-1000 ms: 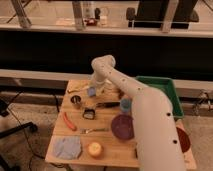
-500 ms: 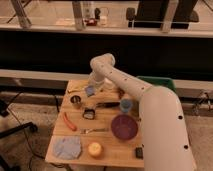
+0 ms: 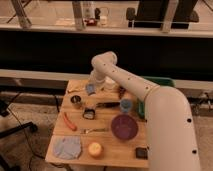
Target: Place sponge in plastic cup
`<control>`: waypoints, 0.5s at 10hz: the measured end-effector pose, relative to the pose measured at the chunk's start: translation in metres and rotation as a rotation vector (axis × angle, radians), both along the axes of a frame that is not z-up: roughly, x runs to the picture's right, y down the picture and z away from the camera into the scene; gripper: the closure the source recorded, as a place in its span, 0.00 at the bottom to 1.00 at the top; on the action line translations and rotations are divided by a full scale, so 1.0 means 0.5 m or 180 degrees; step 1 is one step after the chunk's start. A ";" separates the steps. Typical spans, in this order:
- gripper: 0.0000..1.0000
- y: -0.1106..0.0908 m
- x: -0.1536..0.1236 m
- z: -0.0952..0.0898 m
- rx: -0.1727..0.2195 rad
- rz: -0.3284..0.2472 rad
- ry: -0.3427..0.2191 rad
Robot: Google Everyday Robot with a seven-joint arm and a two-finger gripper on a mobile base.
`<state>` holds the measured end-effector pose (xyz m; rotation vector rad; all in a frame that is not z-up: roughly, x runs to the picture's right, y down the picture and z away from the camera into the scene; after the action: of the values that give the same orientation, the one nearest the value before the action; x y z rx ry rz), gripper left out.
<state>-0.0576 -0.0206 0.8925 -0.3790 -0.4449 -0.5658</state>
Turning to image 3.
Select blue sponge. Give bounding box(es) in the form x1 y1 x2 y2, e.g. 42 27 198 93
85 84 95 95

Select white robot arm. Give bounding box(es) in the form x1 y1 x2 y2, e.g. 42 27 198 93
90 51 201 171

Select white plastic cup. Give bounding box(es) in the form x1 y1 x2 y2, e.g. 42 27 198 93
104 77 117 90

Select small metal cup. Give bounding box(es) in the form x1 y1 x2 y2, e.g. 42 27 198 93
70 95 82 108

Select blue plastic cup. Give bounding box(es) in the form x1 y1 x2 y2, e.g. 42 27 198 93
120 99 132 113

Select yellow banana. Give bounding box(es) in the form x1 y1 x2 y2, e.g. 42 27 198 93
67 84 85 93

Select bunch of dark grapes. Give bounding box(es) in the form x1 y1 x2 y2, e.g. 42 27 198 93
118 86 126 99

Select metal fork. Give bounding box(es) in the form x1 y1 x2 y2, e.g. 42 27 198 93
80 128 109 134

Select purple bowl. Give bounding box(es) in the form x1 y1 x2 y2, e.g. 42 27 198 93
111 114 138 140

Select yellow apple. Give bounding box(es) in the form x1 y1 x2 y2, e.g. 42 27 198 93
88 142 103 157

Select green plastic tray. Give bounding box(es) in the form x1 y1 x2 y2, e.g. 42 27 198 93
138 76 174 119

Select blue folded cloth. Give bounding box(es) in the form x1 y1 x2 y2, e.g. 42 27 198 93
53 136 82 160

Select black rectangular block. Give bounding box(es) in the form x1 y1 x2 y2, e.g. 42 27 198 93
135 147 148 159

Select black office chair base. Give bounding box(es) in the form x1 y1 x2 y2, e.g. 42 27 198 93
0 100 38 171

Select black handled strainer tool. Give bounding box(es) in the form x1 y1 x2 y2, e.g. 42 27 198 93
82 102 120 120

